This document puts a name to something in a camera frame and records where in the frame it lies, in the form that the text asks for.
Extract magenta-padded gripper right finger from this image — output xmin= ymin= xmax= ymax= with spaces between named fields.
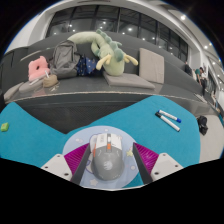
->
xmin=131 ymin=142 xmax=184 ymax=185

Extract pink plush cushion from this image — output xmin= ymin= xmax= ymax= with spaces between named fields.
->
xmin=27 ymin=55 xmax=51 ymax=83

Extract person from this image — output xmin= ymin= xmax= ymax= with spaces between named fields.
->
xmin=194 ymin=66 xmax=209 ymax=96
xmin=184 ymin=60 xmax=194 ymax=77

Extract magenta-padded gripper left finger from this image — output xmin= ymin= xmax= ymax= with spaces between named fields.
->
xmin=41 ymin=143 xmax=92 ymax=186

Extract black bag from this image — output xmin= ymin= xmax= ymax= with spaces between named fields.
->
xmin=196 ymin=115 xmax=209 ymax=136

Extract ceiling lights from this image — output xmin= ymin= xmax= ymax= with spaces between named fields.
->
xmin=179 ymin=13 xmax=224 ymax=84

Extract upright grey seat cushion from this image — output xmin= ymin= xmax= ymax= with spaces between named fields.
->
xmin=138 ymin=47 xmax=166 ymax=85

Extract grey and white computer mouse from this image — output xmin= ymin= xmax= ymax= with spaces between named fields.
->
xmin=89 ymin=132 xmax=125 ymax=182

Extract green dragon plush toy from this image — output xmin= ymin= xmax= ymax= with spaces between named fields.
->
xmin=68 ymin=28 xmax=139 ymax=77

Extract green rectangular eraser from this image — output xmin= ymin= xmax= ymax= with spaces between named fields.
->
xmin=0 ymin=122 xmax=10 ymax=133

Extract tan round woven bag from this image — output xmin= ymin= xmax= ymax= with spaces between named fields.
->
xmin=42 ymin=73 xmax=60 ymax=89

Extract flat grey seat cushion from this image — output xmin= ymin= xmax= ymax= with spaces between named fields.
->
xmin=102 ymin=70 xmax=156 ymax=90
xmin=3 ymin=81 xmax=25 ymax=101

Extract white marker with black cap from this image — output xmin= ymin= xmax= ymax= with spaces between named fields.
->
xmin=154 ymin=112 xmax=181 ymax=133

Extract round pale blue mouse pad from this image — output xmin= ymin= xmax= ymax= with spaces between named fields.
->
xmin=62 ymin=125 xmax=141 ymax=189

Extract dark blue patterned bag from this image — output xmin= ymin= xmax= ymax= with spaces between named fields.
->
xmin=76 ymin=55 xmax=99 ymax=76

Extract grey backpack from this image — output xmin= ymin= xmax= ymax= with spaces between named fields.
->
xmin=49 ymin=39 xmax=83 ymax=80

